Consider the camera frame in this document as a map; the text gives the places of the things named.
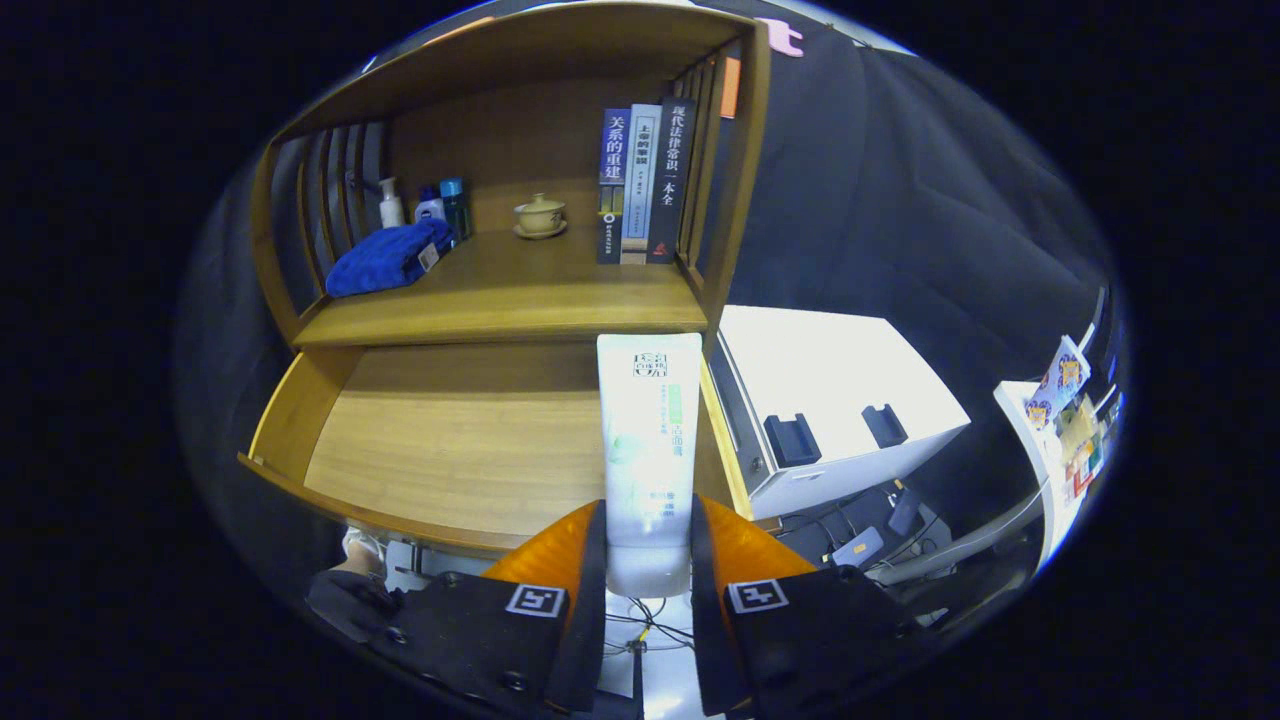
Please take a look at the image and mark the black backdrop cloth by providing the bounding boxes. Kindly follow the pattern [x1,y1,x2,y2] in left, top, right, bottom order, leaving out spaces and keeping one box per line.
[170,10,1121,561]

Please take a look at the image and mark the red label bottle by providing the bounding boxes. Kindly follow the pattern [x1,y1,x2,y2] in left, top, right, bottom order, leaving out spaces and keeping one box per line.
[1068,440,1111,501]

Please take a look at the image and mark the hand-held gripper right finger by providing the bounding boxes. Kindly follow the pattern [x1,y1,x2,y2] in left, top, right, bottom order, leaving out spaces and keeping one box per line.
[690,493,941,717]

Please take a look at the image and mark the wooden countertop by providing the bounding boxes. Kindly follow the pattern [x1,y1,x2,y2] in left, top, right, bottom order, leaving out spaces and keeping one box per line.
[293,225,711,348]

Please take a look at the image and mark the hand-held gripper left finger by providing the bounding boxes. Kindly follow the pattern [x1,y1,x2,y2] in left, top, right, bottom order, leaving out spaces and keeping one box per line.
[385,498,609,715]

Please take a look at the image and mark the white low cabinet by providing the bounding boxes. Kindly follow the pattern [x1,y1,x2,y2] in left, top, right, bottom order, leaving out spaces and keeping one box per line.
[708,305,971,521]

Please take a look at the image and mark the brown wooden drawer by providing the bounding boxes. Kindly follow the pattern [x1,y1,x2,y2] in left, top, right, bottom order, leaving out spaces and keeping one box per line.
[237,340,781,556]

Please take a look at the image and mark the beige lidded teacup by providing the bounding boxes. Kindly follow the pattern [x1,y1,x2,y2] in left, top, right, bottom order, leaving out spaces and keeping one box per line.
[513,192,569,240]

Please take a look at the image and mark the light grey book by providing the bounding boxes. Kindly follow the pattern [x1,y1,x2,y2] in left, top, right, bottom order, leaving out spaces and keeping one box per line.
[621,103,663,266]

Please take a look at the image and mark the white facial cleanser tube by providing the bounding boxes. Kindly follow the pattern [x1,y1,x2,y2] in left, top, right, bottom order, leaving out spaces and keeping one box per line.
[596,332,704,599]

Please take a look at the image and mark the brown wooden cabinet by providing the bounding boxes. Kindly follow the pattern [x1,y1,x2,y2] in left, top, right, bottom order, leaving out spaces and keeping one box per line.
[250,2,773,556]

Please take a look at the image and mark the blue folded towel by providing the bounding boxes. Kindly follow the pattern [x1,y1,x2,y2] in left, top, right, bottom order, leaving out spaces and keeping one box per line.
[325,218,456,299]

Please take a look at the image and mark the black floor equipment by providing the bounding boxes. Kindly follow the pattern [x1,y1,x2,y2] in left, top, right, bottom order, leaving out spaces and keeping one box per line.
[830,485,926,571]

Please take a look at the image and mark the teal bottle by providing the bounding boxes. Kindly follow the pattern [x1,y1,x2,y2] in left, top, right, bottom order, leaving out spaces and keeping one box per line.
[440,178,471,246]

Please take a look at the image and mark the clear glass cup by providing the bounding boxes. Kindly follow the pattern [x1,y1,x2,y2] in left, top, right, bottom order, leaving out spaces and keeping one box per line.
[1058,398,1099,463]

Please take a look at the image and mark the black holder bracket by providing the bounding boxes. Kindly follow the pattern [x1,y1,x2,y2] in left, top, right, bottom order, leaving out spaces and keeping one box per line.
[862,403,909,449]
[763,412,823,468]

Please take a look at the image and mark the black book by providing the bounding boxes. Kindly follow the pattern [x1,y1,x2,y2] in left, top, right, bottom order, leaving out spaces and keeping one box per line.
[646,97,697,265]

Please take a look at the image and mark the patterned paper cup with straw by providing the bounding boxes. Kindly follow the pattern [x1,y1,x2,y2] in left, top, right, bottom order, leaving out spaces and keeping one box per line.
[1025,335,1091,431]

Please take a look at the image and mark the person's leg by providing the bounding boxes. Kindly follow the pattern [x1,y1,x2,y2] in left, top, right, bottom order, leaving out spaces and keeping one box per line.
[305,528,403,646]

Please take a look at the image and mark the white side table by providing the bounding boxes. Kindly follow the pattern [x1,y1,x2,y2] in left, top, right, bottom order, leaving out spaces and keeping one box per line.
[870,378,1126,586]

